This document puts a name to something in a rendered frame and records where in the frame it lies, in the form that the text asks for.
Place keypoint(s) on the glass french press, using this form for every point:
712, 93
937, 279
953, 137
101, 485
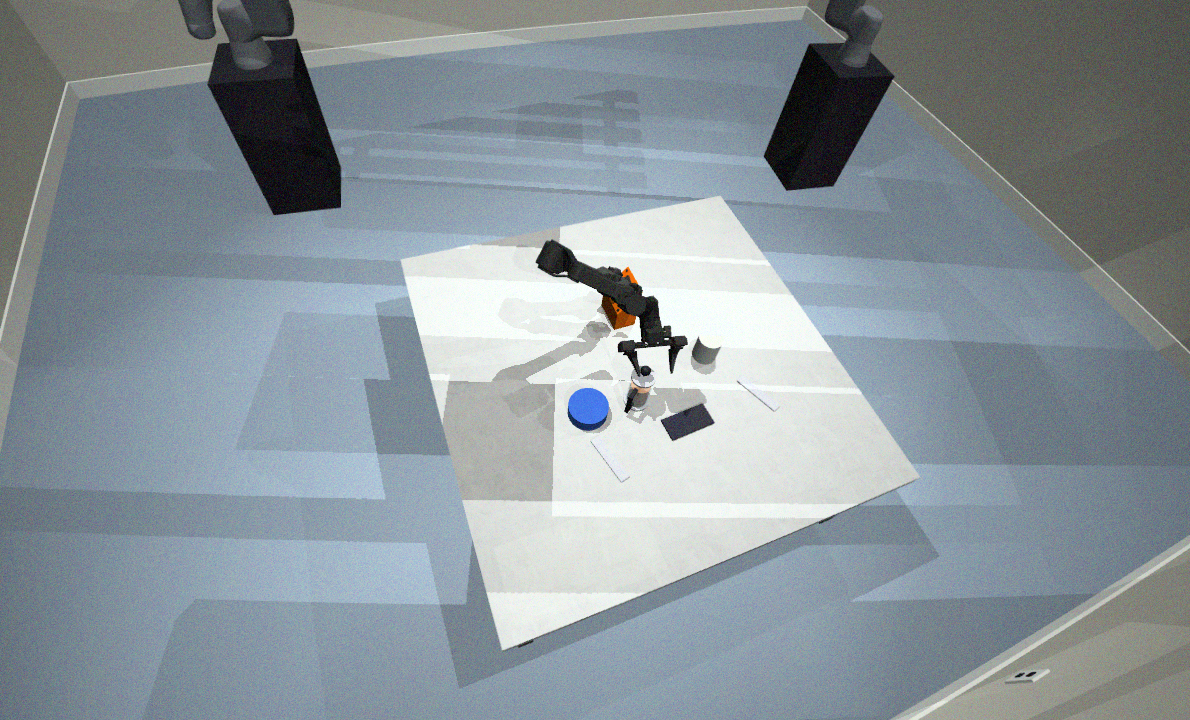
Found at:
636, 397

